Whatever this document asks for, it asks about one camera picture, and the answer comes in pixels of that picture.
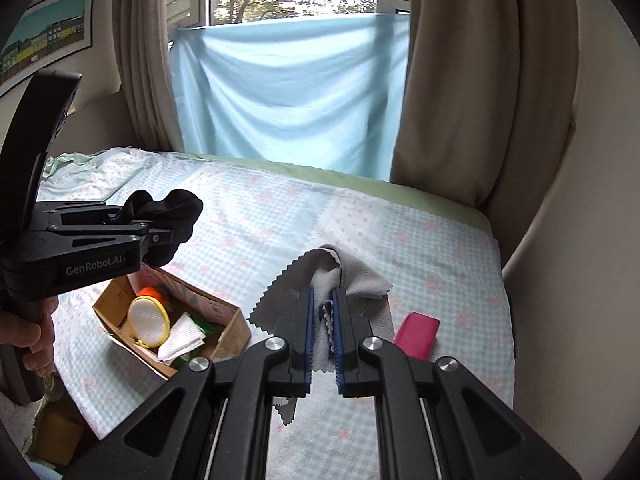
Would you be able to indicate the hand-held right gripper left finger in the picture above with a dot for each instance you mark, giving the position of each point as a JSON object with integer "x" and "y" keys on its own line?
{"x": 310, "y": 330}

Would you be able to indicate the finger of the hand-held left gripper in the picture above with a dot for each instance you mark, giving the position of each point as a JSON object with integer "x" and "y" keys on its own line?
{"x": 110, "y": 241}
{"x": 80, "y": 212}

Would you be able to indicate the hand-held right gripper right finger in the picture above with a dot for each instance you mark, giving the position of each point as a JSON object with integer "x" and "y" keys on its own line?
{"x": 340, "y": 330}

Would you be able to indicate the grey microfibre cloth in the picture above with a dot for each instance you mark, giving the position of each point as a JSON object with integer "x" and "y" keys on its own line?
{"x": 360, "y": 275}

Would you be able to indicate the orange pompom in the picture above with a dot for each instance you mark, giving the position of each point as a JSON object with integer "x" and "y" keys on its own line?
{"x": 150, "y": 293}

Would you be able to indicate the black sock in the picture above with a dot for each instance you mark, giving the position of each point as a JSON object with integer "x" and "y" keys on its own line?
{"x": 175, "y": 215}

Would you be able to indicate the cardboard box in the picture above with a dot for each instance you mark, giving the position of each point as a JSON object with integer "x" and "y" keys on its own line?
{"x": 231, "y": 331}

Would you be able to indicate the yellow round mesh puff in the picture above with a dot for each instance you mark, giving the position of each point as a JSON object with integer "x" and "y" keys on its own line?
{"x": 147, "y": 322}

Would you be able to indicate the green snack packet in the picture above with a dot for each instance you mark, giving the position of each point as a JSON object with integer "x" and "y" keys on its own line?
{"x": 212, "y": 329}

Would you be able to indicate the white waffle cloth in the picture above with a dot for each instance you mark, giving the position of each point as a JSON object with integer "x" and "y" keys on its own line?
{"x": 182, "y": 337}

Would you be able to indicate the person's left hand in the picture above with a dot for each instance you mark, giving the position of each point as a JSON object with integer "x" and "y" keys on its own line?
{"x": 25, "y": 335}

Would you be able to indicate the beige headboard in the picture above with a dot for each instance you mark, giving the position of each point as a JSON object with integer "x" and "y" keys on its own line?
{"x": 95, "y": 120}

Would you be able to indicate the pink case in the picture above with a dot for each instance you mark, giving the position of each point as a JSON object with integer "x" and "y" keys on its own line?
{"x": 417, "y": 335}

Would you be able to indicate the beige curtain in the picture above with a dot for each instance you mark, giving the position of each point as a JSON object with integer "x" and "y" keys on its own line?
{"x": 145, "y": 60}
{"x": 475, "y": 85}

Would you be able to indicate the green bed sheet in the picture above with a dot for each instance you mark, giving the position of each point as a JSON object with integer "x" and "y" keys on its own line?
{"x": 430, "y": 197}

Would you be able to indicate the brown cardboard carton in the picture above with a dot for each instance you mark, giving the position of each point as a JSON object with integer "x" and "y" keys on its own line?
{"x": 55, "y": 432}

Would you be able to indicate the light blue hanging cloth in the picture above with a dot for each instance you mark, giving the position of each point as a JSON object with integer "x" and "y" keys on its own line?
{"x": 290, "y": 90}

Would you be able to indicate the wall poster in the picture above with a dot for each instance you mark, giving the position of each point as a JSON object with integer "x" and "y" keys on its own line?
{"x": 45, "y": 40}

